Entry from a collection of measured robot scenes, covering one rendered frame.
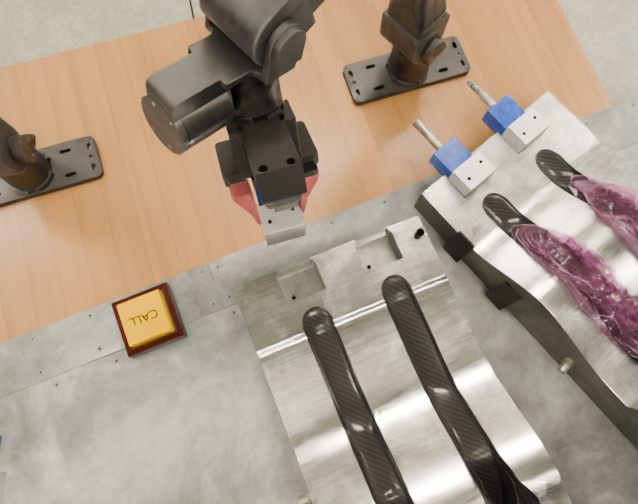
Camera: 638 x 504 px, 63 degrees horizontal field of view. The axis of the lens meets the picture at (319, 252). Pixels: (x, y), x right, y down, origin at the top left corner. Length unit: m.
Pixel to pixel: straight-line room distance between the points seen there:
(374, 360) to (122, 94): 0.57
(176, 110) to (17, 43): 1.70
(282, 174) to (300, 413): 0.31
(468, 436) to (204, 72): 0.48
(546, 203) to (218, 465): 0.57
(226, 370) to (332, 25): 0.58
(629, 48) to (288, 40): 1.87
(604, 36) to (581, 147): 1.37
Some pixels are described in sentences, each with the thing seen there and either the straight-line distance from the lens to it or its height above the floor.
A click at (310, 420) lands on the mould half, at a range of 0.66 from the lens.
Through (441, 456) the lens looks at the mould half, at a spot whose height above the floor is 0.92.
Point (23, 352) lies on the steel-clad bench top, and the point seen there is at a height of 0.80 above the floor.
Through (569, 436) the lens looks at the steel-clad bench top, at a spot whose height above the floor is 0.80.
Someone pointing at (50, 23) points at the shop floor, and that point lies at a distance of 2.14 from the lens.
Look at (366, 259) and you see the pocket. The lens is 0.71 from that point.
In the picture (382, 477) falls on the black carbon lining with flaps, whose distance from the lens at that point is 0.65.
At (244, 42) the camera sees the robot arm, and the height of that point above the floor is 1.18.
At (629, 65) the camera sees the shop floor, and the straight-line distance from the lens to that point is 2.19.
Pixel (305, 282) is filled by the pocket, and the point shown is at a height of 0.86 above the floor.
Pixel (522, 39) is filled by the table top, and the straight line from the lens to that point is 1.00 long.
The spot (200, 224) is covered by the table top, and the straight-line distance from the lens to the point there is 0.80.
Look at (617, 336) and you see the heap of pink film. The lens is 0.77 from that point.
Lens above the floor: 1.54
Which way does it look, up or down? 75 degrees down
